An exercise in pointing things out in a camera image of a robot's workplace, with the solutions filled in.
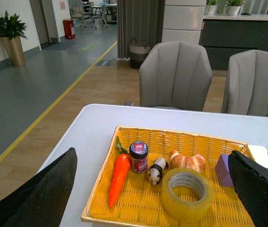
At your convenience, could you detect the toy croissant bread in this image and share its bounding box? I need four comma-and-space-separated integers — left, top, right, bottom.
169, 150, 206, 173

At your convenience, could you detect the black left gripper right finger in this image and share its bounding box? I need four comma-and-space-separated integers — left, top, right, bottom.
228, 150, 268, 227

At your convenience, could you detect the yellowish clear tape roll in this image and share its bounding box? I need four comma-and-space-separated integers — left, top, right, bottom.
160, 167, 213, 223

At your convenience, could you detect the dark grey counter cabinet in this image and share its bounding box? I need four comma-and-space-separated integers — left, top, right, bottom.
199, 16, 268, 70

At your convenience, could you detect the small jar with red label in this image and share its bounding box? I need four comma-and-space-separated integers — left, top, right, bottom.
130, 140, 148, 173

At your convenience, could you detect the woven laundry basket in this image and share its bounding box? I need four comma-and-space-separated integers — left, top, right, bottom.
129, 38, 151, 69

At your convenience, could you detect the grey chair left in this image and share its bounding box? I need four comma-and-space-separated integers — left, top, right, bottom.
139, 41, 213, 111

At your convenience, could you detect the grey curtain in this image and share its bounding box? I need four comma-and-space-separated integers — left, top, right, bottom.
117, 0, 165, 59

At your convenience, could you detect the purple block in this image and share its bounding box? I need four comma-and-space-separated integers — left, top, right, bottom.
215, 154, 233, 187

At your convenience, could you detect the orange toy carrot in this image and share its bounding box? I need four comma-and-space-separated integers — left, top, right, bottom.
108, 137, 131, 208

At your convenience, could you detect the white potted plant right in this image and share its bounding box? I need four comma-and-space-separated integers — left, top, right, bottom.
225, 0, 244, 16

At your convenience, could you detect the distant office chair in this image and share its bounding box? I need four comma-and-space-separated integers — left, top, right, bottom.
71, 5, 86, 27

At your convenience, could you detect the red bin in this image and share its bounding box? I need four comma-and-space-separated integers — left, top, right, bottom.
63, 19, 76, 39

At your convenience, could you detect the grey chair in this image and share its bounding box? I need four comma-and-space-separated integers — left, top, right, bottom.
221, 50, 268, 117
139, 41, 213, 111

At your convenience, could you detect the white potted plant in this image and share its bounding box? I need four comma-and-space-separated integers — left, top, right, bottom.
225, 0, 244, 16
204, 0, 219, 16

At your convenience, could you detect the white potted plant left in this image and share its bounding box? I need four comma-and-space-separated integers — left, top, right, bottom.
204, 0, 219, 16

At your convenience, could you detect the green plant in gold pot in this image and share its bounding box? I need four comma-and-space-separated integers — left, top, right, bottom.
0, 11, 27, 67

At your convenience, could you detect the white card on table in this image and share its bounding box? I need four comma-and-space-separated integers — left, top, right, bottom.
248, 145, 268, 169

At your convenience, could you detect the grey chair right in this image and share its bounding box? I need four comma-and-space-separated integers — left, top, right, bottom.
221, 50, 268, 117

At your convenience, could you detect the toy panda figurine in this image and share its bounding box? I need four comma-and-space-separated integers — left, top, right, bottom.
148, 157, 169, 185

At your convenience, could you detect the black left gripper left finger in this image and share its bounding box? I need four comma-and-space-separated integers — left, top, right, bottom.
0, 148, 78, 227

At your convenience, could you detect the yellow woven basket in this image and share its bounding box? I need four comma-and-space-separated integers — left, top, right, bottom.
81, 126, 253, 227

